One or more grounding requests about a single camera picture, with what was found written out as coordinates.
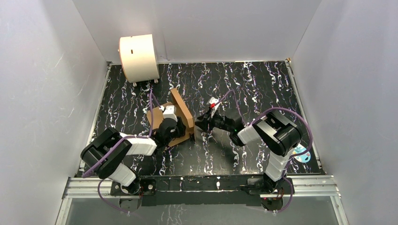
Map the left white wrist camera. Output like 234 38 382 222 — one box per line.
159 105 178 122

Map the brown cardboard box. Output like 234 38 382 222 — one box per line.
146 88 194 149

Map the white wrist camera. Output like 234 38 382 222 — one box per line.
207 97 219 118
159 105 178 122

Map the blue white packaged item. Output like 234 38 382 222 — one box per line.
292 143 312 163

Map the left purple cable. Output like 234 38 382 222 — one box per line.
81 90 164 215

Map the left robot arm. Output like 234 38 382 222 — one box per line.
81 117 186 195

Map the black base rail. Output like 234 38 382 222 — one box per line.
110 174 295 207

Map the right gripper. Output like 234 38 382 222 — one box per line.
193 109 233 133

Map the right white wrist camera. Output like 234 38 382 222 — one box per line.
207 97 219 118

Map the cream cylindrical wooden box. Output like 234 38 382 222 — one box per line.
118 34 160 87

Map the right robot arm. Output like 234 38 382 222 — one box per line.
195 107 303 194

